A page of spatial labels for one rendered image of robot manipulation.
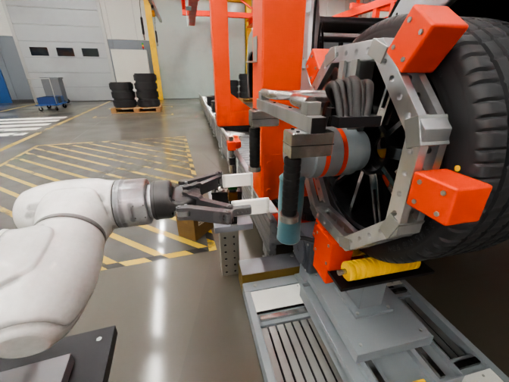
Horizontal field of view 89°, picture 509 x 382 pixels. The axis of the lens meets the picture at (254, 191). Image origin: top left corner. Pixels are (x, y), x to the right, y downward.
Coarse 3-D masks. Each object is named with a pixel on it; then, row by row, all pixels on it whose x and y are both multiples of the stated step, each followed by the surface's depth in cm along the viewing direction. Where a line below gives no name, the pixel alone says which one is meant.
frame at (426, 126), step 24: (336, 48) 70; (360, 48) 60; (384, 48) 52; (336, 72) 78; (384, 72) 53; (408, 96) 48; (432, 96) 49; (408, 120) 48; (432, 120) 47; (408, 144) 49; (432, 144) 47; (408, 168) 50; (432, 168) 49; (312, 192) 94; (408, 192) 50; (336, 216) 86; (408, 216) 53; (336, 240) 79; (360, 240) 68; (384, 240) 64
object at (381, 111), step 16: (384, 96) 68; (384, 112) 69; (368, 128) 78; (384, 128) 70; (400, 128) 65; (400, 144) 69; (384, 160) 71; (336, 176) 96; (352, 176) 100; (368, 176) 101; (336, 192) 96; (352, 192) 96; (368, 192) 97; (384, 192) 98; (352, 208) 88; (368, 208) 91; (384, 208) 74; (368, 224) 81
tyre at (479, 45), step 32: (384, 32) 63; (480, 32) 50; (448, 64) 49; (480, 64) 45; (448, 96) 49; (480, 96) 44; (480, 128) 44; (448, 160) 50; (480, 160) 45; (352, 224) 86; (480, 224) 52; (384, 256) 71; (416, 256) 61
